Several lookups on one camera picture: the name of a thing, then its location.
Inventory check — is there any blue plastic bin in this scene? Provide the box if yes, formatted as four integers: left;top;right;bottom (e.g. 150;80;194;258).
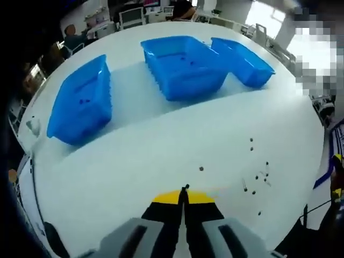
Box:
140;35;229;102
47;54;113;146
210;37;276;89

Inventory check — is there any person's dark clothing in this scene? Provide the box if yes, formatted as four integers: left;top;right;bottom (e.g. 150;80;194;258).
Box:
274;204;344;258

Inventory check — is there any black computer mouse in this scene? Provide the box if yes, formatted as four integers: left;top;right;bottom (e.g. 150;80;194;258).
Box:
42;221;69;258

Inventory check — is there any group of resistors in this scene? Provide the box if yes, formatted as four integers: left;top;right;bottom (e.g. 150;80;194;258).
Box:
241;137;272;216

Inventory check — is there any grey crumpled object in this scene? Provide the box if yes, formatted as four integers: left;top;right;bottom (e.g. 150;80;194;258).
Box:
26;118;41;138

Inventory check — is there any white office chair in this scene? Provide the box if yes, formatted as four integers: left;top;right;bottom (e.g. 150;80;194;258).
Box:
119;7;145;30

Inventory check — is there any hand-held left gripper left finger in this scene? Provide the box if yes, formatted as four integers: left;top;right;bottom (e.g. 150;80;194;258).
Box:
85;189;185;258

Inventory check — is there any black cable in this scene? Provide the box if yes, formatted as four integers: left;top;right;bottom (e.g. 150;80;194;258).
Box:
303;200;336;226

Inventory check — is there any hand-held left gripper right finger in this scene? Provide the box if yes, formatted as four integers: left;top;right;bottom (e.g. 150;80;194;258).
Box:
184;189;272;258

